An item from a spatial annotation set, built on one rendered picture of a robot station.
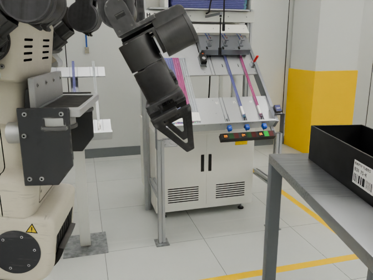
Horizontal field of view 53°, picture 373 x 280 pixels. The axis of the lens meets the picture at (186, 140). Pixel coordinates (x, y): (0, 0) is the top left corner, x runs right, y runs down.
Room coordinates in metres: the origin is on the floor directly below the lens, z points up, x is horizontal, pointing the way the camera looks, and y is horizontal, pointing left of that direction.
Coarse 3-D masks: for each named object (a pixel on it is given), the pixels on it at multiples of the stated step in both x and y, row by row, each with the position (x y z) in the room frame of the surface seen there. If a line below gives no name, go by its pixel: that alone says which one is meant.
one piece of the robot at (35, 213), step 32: (32, 32) 0.81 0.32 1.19; (0, 64) 0.72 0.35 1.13; (32, 64) 0.82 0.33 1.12; (0, 96) 0.77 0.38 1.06; (0, 128) 0.78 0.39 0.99; (0, 160) 0.78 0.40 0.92; (0, 192) 0.74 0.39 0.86; (32, 192) 0.75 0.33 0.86; (64, 192) 0.90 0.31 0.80; (0, 224) 0.74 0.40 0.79; (32, 224) 0.74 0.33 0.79; (0, 256) 0.74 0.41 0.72; (32, 256) 0.74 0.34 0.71
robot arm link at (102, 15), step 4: (100, 0) 0.62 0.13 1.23; (104, 0) 0.62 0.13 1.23; (124, 0) 0.62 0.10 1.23; (128, 0) 0.62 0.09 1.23; (132, 0) 0.62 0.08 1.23; (136, 0) 0.68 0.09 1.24; (100, 4) 0.62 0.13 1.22; (104, 4) 0.62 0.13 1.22; (128, 4) 0.62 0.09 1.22; (132, 4) 0.62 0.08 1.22; (136, 4) 0.67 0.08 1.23; (100, 8) 0.62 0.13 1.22; (128, 8) 0.62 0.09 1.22; (132, 8) 0.62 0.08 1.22; (136, 8) 0.67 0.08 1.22; (100, 12) 0.62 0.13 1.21; (104, 12) 0.62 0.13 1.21; (132, 12) 0.62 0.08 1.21; (136, 12) 0.66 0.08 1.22; (100, 16) 0.62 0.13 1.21; (104, 16) 0.62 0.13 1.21; (132, 16) 0.62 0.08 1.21; (136, 16) 0.67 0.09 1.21; (104, 20) 0.62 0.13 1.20; (108, 20) 0.62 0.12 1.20; (108, 24) 0.62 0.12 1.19
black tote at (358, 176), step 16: (320, 128) 1.19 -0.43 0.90; (336, 128) 1.20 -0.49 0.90; (352, 128) 1.20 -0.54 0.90; (368, 128) 1.16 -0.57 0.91; (320, 144) 1.11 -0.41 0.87; (336, 144) 1.01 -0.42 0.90; (352, 144) 1.20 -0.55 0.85; (368, 144) 1.15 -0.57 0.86; (320, 160) 1.10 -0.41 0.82; (336, 160) 1.00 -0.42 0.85; (352, 160) 0.92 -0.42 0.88; (368, 160) 0.85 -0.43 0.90; (336, 176) 0.99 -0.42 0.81; (352, 176) 0.91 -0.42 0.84; (368, 176) 0.84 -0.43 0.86; (368, 192) 0.83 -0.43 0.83
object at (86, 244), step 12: (84, 156) 2.02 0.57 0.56; (84, 168) 2.02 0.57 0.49; (84, 180) 2.02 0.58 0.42; (84, 192) 2.01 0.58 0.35; (84, 204) 2.01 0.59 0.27; (84, 216) 2.01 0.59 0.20; (84, 228) 2.01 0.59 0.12; (72, 240) 2.08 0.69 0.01; (84, 240) 2.01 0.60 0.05; (96, 240) 2.08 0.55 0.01; (72, 252) 1.94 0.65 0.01; (84, 252) 1.94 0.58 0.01; (96, 252) 1.94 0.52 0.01; (108, 252) 1.95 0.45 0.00
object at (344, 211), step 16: (272, 160) 1.21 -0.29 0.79; (288, 160) 1.17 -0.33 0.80; (304, 160) 1.17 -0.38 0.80; (272, 176) 1.21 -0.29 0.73; (288, 176) 1.05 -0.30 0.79; (304, 176) 1.02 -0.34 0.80; (320, 176) 1.02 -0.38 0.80; (272, 192) 1.21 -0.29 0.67; (304, 192) 0.92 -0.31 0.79; (320, 192) 0.90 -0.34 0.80; (336, 192) 0.90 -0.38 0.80; (352, 192) 0.90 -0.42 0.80; (272, 208) 1.21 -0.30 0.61; (320, 208) 0.82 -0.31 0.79; (336, 208) 0.80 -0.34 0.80; (352, 208) 0.80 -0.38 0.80; (368, 208) 0.80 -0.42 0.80; (272, 224) 1.21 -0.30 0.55; (336, 224) 0.74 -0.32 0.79; (352, 224) 0.72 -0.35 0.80; (368, 224) 0.72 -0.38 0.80; (272, 240) 1.21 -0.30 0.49; (352, 240) 0.67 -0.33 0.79; (368, 240) 0.66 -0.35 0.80; (272, 256) 1.21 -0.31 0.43; (368, 256) 0.61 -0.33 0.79; (272, 272) 1.21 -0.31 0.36; (368, 272) 1.27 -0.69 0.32
